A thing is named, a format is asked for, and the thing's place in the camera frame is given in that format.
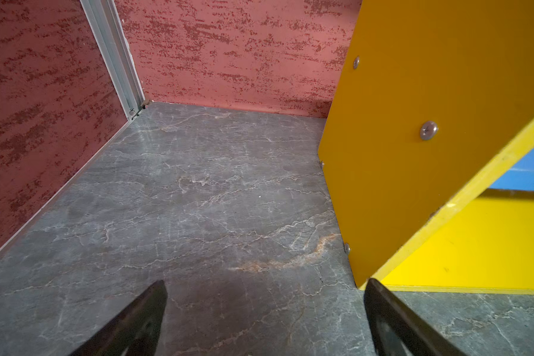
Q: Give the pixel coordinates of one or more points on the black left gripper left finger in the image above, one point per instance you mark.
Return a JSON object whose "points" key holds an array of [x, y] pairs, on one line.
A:
{"points": [[135, 330]]}

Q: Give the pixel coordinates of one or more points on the aluminium corner frame post left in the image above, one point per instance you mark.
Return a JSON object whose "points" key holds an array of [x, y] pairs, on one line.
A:
{"points": [[108, 32]]}

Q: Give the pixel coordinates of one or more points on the yellow wooden shelf unit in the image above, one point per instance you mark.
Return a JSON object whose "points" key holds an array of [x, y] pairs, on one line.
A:
{"points": [[435, 103]]}

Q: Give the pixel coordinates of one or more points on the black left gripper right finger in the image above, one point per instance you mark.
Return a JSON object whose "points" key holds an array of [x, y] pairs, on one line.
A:
{"points": [[396, 329]]}

